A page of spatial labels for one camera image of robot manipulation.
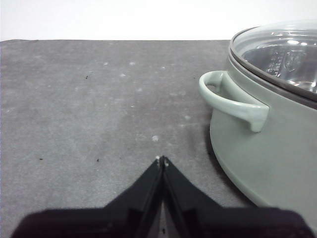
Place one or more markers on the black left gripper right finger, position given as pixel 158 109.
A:
pixel 223 223

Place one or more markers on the pale green electric steamer pot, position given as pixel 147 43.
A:
pixel 252 158

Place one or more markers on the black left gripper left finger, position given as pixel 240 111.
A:
pixel 119 220

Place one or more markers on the glass steamer lid green knob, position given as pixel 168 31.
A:
pixel 277 39

